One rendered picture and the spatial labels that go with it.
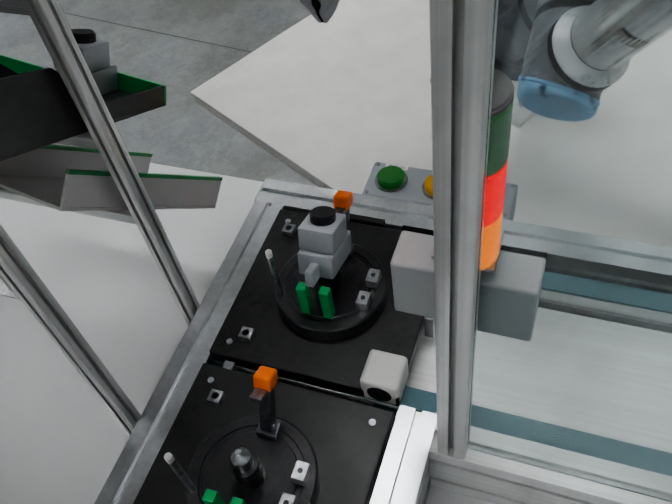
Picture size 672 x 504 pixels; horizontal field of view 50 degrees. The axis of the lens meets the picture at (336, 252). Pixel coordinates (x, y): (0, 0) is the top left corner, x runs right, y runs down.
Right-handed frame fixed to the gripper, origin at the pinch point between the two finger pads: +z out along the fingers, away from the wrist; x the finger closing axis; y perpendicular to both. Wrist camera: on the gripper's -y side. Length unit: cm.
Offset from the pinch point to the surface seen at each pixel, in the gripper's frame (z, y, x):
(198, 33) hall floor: 123, 156, 128
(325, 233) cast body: 13.5, -20.7, -6.1
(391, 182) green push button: 26.1, 0.0, -7.1
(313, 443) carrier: 26.3, -39.6, -9.5
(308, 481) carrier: 24, -44, -11
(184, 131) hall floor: 123, 98, 106
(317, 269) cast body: 17.3, -23.1, -5.4
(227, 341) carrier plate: 26.2, -30.1, 5.2
